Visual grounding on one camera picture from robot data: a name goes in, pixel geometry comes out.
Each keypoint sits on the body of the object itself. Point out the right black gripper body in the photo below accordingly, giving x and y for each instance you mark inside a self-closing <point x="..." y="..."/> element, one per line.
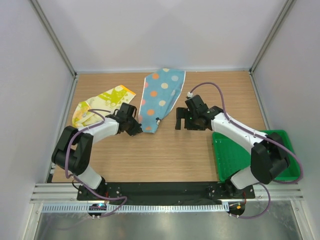
<point x="191" y="122"/>

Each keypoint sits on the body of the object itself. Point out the right aluminium frame post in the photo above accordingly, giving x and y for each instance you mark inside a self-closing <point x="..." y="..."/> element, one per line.
<point x="280" y="19"/>

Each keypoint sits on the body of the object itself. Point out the blue polka dot towel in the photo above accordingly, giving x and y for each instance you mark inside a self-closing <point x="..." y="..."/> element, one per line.
<point x="161" y="91"/>

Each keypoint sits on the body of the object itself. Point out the green plastic tray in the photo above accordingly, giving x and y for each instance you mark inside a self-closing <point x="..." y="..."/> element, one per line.
<point x="230" y="157"/>

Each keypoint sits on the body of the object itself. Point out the aluminium frame post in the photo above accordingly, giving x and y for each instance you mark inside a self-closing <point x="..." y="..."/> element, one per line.
<point x="280" y="19"/>
<point x="52" y="35"/>

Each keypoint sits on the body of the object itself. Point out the left aluminium frame post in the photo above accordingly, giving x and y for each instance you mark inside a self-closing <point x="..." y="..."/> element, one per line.
<point x="52" y="35"/>

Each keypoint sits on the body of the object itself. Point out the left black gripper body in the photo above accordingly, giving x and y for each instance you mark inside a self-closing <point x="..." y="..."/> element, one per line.
<point x="129" y="120"/>

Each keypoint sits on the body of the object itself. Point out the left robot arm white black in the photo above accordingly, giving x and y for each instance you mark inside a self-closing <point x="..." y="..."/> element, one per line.
<point x="73" y="149"/>

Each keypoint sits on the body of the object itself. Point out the perforated metal cable rail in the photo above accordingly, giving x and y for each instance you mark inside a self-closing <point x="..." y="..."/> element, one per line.
<point x="99" y="208"/>

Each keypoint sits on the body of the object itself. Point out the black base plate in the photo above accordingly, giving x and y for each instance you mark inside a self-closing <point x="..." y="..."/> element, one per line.
<point x="173" y="193"/>

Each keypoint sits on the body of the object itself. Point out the yellow green printed towel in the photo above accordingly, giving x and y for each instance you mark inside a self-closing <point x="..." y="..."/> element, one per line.
<point x="106" y="101"/>

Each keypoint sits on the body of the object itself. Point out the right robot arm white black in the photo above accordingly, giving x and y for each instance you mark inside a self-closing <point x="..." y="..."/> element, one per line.
<point x="268" y="157"/>

